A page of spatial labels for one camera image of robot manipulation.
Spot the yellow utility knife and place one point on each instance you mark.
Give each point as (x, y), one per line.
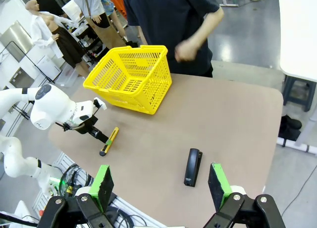
(114, 133)

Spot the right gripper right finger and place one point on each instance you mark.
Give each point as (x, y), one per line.
(219, 186)

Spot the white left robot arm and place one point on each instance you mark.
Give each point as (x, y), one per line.
(49, 106)

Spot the person's left hand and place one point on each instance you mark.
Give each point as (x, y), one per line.
(187, 50)

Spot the yellow plastic shopping basket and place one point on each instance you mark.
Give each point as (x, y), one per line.
(111, 89)

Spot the white storage cabinet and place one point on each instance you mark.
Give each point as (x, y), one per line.
(47, 64)

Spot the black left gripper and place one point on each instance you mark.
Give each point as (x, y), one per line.
(88, 127)

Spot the large white table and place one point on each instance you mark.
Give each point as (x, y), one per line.
(297, 27)

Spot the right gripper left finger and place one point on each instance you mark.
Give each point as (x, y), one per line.
(101, 186)

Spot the black stapler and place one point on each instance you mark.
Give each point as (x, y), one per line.
(192, 166)

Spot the grey stool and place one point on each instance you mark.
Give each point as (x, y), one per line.
(297, 85)

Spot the clear plastic storage bin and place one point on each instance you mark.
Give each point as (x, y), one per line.
(67, 76)

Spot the person's left forearm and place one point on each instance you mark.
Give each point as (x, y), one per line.
(210, 27)

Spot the person in dark t-shirt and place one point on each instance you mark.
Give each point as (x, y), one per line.
(161, 19)

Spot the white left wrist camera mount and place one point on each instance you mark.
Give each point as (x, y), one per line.
(99, 103)

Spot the mannequin with open white shirt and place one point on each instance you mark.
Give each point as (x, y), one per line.
(67, 44)

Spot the white plastic pipe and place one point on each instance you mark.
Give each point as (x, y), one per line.
(297, 145)

